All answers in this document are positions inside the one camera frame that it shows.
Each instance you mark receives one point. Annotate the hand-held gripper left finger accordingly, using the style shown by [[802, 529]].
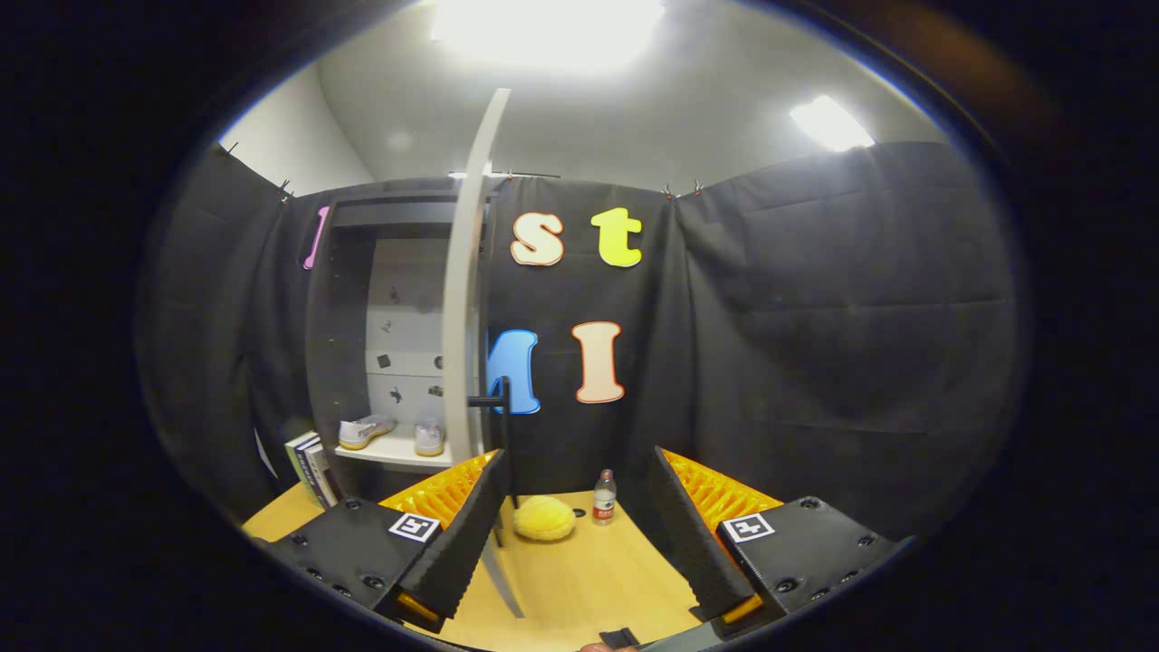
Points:
[[466, 534]]

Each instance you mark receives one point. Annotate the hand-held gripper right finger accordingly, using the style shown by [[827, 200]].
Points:
[[693, 543]]

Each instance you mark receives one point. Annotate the white canvas shoe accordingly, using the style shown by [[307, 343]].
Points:
[[429, 438], [364, 431]]

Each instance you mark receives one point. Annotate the beige shoe cabinet door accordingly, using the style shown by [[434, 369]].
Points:
[[464, 317]]

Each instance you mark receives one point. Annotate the grey shoe cabinet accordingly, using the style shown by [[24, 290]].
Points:
[[349, 317]]

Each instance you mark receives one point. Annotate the yellow round soft toy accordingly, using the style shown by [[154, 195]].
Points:
[[543, 519]]

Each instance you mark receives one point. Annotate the small plastic bottle red label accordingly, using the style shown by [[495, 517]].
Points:
[[604, 500]]

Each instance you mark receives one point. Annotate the dark blue book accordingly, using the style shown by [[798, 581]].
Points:
[[308, 471]]

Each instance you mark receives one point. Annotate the green and white book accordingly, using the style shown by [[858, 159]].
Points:
[[294, 466]]

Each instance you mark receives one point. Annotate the narrow ceiling light panel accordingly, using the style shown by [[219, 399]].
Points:
[[831, 124]]

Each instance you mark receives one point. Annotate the large ceiling light panel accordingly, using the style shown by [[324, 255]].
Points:
[[548, 32]]

